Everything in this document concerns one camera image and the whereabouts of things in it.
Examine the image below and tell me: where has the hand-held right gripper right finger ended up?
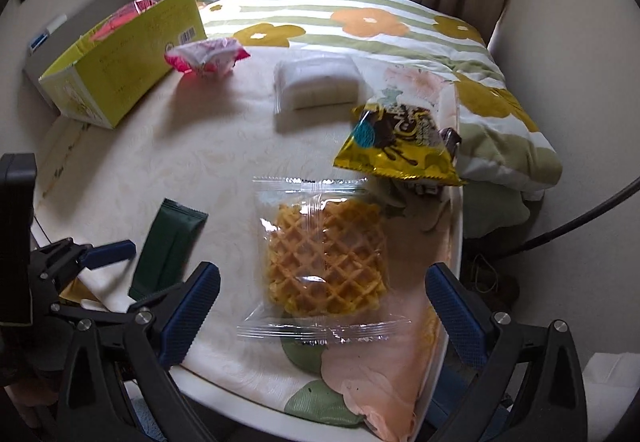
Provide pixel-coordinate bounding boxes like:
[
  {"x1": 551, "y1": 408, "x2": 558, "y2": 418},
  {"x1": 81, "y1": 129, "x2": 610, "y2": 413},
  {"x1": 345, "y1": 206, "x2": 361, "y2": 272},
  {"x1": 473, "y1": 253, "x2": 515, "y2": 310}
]
[{"x1": 425, "y1": 263, "x2": 589, "y2": 442}]

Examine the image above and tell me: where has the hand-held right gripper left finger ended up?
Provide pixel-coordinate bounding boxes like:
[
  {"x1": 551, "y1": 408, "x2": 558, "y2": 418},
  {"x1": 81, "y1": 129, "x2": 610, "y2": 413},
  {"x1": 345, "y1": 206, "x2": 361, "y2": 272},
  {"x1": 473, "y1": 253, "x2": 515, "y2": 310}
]
[{"x1": 56, "y1": 262, "x2": 222, "y2": 442}]

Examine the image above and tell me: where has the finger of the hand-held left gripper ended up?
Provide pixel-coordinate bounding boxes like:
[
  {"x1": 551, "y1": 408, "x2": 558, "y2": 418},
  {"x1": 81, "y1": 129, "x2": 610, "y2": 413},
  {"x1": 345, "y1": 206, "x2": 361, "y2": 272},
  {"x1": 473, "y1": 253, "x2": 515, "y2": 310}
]
[
  {"x1": 47, "y1": 302, "x2": 133, "y2": 323},
  {"x1": 30, "y1": 237, "x2": 137, "y2": 281}
]

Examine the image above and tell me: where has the dark green snack packet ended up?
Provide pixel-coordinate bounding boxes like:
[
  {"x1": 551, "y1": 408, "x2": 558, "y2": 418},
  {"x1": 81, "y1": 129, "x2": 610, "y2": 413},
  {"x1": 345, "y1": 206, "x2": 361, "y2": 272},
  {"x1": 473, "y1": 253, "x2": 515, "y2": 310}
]
[{"x1": 128, "y1": 197, "x2": 210, "y2": 304}]

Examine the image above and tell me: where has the clear waffle packet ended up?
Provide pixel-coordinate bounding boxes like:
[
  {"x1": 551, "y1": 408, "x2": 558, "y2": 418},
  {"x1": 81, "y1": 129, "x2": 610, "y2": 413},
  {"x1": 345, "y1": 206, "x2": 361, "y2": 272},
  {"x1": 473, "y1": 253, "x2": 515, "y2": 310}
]
[{"x1": 236, "y1": 175, "x2": 414, "y2": 349}]

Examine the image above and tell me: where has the yellow cardboard box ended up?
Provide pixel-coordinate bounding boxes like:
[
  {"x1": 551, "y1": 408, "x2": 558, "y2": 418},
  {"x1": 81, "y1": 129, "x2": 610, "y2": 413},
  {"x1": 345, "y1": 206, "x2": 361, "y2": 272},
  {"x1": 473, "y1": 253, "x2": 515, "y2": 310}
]
[{"x1": 39, "y1": 0, "x2": 207, "y2": 129}]

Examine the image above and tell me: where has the gold chocolate snack packet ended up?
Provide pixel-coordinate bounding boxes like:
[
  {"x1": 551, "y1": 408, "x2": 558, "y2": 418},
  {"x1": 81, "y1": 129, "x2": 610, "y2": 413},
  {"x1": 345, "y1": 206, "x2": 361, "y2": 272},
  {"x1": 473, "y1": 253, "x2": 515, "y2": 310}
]
[{"x1": 333, "y1": 99, "x2": 464, "y2": 189}]

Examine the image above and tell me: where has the pink white snack packet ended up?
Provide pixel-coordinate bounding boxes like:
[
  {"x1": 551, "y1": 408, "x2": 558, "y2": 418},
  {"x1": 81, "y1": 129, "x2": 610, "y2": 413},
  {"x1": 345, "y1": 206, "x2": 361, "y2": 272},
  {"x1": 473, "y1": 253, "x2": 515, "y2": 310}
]
[{"x1": 165, "y1": 36, "x2": 251, "y2": 79}]

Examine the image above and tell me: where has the white cake packet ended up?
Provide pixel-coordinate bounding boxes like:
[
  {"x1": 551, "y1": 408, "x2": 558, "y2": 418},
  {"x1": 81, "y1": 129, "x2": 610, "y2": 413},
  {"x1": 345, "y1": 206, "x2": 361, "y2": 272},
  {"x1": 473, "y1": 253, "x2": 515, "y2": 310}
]
[{"x1": 273, "y1": 52, "x2": 362, "y2": 116}]

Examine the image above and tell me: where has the yellow envelope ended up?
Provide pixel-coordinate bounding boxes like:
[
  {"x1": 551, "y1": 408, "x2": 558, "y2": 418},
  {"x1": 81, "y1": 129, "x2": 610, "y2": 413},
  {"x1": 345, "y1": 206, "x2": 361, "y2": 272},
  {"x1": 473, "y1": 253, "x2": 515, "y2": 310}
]
[{"x1": 59, "y1": 279, "x2": 103, "y2": 309}]

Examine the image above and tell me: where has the white round table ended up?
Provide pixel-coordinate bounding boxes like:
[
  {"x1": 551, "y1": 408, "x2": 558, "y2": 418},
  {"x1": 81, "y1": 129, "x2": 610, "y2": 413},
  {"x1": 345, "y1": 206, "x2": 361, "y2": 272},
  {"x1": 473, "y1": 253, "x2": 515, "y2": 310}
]
[{"x1": 169, "y1": 222, "x2": 466, "y2": 442}]

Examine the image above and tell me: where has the green pink bedsheet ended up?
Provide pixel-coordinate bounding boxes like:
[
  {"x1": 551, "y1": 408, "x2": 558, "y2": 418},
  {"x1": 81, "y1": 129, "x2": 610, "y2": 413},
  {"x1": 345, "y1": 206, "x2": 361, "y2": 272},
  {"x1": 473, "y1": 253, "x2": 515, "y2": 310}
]
[{"x1": 462, "y1": 176, "x2": 540, "y2": 239}]

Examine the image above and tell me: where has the white cloth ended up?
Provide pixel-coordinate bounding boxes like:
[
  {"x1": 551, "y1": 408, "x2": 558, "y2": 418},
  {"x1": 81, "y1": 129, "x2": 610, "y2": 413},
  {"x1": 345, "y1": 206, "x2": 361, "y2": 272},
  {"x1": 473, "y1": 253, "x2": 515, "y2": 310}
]
[{"x1": 584, "y1": 351, "x2": 640, "y2": 425}]

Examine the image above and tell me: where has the white and blue bottle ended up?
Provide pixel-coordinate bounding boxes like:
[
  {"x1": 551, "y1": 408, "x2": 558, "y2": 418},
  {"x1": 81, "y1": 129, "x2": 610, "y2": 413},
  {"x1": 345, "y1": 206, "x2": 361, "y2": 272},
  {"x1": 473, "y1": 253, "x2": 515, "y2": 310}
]
[{"x1": 28, "y1": 13, "x2": 69, "y2": 54}]

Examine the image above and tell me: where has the striped floral blanket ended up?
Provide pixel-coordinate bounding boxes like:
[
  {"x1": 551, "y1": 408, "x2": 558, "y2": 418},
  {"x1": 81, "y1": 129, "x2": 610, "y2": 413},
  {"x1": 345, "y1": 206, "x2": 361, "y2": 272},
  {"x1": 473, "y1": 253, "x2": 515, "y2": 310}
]
[{"x1": 194, "y1": 0, "x2": 564, "y2": 201}]

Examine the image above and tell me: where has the black curved cable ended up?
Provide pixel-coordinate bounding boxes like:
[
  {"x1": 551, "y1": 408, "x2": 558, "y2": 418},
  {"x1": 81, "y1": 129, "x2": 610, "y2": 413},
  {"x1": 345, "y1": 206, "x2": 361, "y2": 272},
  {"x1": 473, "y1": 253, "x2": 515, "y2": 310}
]
[{"x1": 462, "y1": 176, "x2": 640, "y2": 254}]

